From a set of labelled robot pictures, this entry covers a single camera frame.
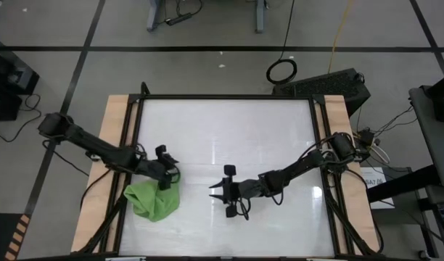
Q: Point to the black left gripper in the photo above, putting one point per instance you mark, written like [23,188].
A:
[153,168]

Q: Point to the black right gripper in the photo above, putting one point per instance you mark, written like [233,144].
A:
[231,190]

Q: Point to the green microfibre towel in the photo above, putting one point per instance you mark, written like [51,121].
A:
[153,203]

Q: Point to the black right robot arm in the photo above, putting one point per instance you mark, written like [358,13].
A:
[298,165]

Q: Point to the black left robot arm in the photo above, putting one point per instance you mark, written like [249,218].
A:
[98,146]

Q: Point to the light wooden table board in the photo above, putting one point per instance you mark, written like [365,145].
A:
[111,119]
[338,112]

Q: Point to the black power strip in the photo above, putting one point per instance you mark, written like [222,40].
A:
[178,19]

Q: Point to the grey desk leg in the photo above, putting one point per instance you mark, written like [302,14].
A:
[154,18]
[259,18]

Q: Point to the black perforated computer case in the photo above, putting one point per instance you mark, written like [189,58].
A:
[327,85]

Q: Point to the white printed paper sheet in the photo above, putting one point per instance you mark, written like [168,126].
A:
[379,192]

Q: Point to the black desk support beam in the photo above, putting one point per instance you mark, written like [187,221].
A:
[403,185]

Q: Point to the black equipment stack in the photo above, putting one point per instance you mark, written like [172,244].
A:
[4,90]

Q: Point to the black orange striped floor mat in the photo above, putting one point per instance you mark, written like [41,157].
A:
[0,235]

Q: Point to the grey side desk top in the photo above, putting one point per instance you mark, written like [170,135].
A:
[436,145]

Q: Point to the black monitor with pink screen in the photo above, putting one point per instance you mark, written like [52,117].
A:
[439,94]

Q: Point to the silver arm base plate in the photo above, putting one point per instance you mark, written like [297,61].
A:
[93,157]

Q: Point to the black aluminium table frame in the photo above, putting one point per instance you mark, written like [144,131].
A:
[225,96]

